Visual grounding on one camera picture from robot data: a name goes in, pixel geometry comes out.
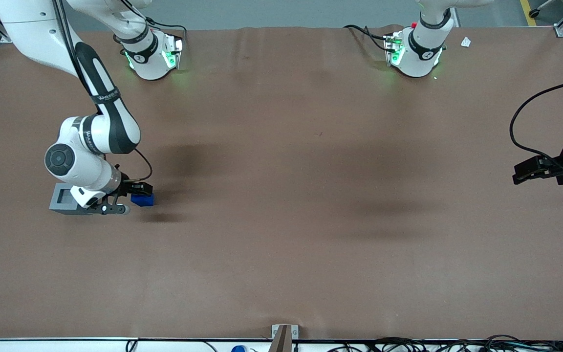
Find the small blue round object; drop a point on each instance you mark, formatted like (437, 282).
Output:
(238, 349)

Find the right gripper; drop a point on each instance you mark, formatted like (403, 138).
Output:
(128, 188)

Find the gray square base block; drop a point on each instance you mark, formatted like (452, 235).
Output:
(59, 209)

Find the black caster wheel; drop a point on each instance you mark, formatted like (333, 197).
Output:
(534, 13)

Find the grey metal bracket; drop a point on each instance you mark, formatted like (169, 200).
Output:
(284, 340)

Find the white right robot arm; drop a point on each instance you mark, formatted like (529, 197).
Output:
(27, 29)

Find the blue plastic part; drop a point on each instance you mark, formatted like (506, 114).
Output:
(143, 201)

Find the brown table cover sheet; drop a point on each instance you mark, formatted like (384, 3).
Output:
(281, 195)

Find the white paper scrap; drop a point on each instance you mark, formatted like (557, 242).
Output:
(465, 42)

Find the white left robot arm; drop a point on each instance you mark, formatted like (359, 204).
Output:
(421, 54)

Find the white table edge strip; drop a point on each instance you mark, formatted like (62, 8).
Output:
(42, 346)

